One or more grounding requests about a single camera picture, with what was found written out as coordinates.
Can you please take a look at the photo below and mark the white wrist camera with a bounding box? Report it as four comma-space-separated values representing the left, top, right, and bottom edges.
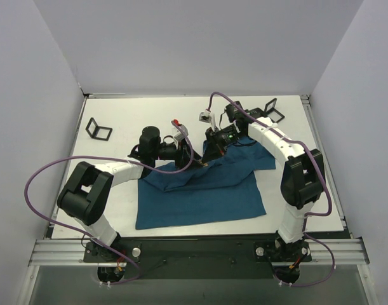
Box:
199, 109, 217, 131
171, 119, 189, 142

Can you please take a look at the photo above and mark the right black display box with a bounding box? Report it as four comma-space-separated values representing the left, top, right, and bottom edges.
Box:
264, 98, 285, 123

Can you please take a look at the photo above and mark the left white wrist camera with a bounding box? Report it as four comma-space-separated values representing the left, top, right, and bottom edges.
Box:
171, 119, 189, 142

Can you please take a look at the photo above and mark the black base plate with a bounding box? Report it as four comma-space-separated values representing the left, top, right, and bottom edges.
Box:
83, 234, 312, 282

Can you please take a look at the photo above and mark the aluminium frame rail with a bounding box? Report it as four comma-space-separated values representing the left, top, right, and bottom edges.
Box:
28, 240, 98, 266

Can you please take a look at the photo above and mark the purple cable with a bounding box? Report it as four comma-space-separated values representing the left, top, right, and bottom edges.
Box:
23, 119, 196, 285
208, 91, 337, 288

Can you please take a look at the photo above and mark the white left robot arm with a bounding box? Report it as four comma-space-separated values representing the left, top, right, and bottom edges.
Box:
58, 124, 203, 262

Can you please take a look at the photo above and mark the black display box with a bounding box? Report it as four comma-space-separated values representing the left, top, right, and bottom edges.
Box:
85, 117, 113, 141
264, 98, 285, 123

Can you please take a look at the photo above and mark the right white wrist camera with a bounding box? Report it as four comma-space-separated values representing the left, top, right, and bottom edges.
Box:
199, 109, 217, 131

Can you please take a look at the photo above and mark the blue t-shirt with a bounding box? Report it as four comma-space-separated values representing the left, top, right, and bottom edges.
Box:
135, 138, 276, 230

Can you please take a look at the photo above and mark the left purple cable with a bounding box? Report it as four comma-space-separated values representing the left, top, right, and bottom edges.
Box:
23, 119, 196, 285

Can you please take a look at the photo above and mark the left black display box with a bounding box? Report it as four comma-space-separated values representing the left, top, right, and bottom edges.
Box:
85, 117, 113, 141

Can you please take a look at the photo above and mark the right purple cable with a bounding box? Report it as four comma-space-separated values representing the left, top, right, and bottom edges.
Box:
208, 91, 337, 288

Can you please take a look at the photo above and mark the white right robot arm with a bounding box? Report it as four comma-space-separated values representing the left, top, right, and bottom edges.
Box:
199, 101, 328, 245

